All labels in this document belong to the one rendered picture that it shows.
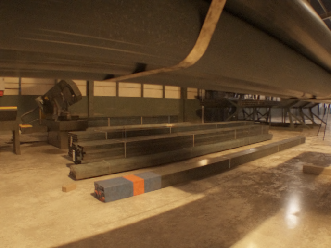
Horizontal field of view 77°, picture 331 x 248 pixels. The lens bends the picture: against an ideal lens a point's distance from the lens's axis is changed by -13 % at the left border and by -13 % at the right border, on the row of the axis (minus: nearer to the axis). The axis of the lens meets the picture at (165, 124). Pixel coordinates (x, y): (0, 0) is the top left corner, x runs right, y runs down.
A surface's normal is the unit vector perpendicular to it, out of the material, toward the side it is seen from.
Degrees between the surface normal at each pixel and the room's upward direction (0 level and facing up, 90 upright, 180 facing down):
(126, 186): 90
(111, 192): 90
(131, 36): 131
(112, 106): 90
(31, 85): 90
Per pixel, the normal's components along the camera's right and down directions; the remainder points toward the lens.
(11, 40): 0.21, 0.96
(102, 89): 0.67, 0.05
